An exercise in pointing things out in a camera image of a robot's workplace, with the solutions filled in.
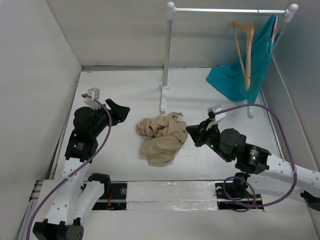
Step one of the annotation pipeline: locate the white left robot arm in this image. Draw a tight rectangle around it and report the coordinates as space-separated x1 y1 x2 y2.
26 94 130 240

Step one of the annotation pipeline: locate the wooden clothes hanger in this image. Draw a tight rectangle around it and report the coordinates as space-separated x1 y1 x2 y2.
231 21 254 91

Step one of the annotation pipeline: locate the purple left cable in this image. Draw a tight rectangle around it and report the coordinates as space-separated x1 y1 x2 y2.
25 93 112 240

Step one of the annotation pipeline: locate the white metal clothes rack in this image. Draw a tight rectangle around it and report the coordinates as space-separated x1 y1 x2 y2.
159 1 299 113

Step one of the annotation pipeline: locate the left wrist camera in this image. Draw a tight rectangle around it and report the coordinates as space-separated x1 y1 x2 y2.
84 87 101 110

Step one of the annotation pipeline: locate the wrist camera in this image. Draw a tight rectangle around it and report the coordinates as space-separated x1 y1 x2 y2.
207 104 226 125
84 87 101 110

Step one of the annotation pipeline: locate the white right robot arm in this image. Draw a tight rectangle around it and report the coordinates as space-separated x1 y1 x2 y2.
186 119 320 211

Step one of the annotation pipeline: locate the beige t shirt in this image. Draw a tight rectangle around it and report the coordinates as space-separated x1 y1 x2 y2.
135 112 188 165

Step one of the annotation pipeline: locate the pink hanger on rack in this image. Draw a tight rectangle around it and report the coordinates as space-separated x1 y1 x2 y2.
270 15 279 44

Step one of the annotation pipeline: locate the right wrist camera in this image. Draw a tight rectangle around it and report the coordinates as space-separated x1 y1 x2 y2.
207 104 226 125

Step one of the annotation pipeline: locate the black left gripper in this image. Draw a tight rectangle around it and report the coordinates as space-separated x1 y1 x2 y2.
90 98 129 138

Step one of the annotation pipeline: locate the teal shirt on rack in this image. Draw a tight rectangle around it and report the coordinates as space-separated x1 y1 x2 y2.
206 15 279 104

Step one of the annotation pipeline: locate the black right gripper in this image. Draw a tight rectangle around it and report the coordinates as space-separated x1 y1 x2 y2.
186 117 232 162

